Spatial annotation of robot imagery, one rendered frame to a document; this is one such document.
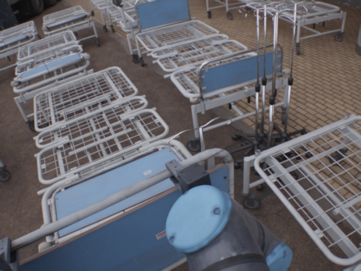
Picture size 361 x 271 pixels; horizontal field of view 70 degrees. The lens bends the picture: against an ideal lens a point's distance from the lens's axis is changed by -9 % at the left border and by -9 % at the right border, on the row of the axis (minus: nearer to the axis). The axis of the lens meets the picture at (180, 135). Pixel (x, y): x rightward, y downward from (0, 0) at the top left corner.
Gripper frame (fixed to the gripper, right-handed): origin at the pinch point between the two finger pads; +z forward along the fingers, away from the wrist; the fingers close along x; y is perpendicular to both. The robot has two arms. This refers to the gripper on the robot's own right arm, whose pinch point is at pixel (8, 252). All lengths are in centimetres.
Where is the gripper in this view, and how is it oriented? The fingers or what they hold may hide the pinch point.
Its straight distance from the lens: 70.0
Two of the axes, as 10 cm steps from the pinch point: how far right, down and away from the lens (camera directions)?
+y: -8.7, 3.9, -3.1
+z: -4.5, -3.5, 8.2
